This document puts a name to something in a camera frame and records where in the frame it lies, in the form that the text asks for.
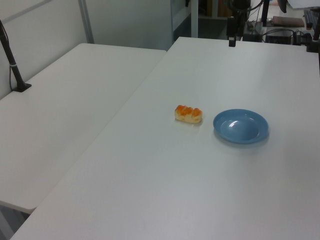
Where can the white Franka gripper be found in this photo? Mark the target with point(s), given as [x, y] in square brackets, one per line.
[239, 5]

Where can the orange glazed bread loaf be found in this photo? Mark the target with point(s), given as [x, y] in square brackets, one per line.
[188, 115]

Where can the blue round plastic plate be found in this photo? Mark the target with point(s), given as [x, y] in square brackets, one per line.
[240, 127]

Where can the black vertical monitor pole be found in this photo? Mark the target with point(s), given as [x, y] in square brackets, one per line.
[265, 12]

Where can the black electronics box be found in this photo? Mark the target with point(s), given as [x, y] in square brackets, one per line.
[278, 38]

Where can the brown cardboard box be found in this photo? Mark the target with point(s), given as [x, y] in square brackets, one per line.
[287, 21]

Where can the black clamp stand with pole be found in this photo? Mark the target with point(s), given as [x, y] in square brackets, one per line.
[313, 45]

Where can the white adjoining table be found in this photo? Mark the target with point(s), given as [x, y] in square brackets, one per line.
[62, 112]

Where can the white metal shelf frame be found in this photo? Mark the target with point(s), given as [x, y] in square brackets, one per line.
[193, 18]

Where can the black slanted camera stand pole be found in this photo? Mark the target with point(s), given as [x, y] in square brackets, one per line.
[11, 63]

